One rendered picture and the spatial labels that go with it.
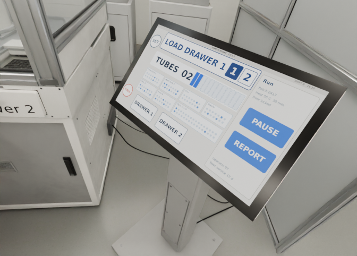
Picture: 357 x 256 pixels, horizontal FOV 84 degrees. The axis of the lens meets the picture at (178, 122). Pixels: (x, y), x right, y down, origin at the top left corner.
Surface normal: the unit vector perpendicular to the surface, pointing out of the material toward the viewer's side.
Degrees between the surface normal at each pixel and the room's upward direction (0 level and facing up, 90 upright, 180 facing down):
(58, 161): 90
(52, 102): 90
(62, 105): 90
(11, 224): 0
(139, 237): 3
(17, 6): 90
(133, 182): 0
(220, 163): 50
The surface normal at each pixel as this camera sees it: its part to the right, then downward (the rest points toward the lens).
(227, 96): -0.46, -0.17
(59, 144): 0.10, 0.66
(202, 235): 0.17, -0.79
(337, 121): -0.99, -0.06
